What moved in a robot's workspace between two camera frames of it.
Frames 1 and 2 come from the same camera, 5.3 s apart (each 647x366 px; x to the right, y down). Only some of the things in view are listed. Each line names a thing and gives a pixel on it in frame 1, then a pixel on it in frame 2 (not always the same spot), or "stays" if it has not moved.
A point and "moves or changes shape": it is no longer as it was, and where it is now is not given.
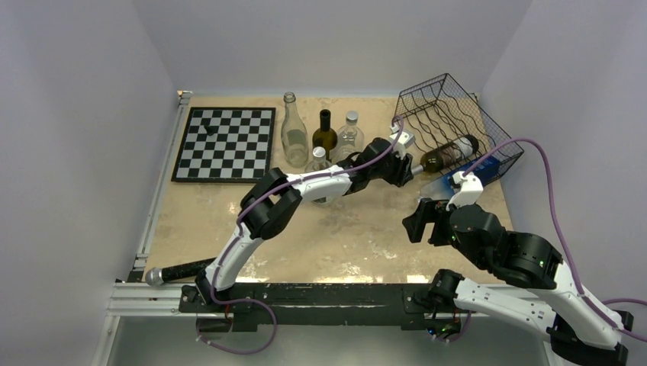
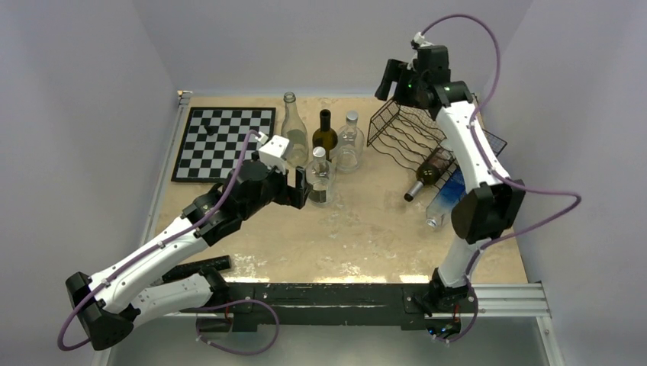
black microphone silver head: (156, 276) stays
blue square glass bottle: (440, 188) moves or changes shape
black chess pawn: (210, 131) stays
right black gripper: (413, 224) → (394, 69)
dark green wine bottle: (325, 136) stays
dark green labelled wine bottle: (444, 155) moves or changes shape
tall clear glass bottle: (294, 135) stays
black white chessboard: (226, 145) stays
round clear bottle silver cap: (350, 139) stays
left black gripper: (403, 174) → (294, 196)
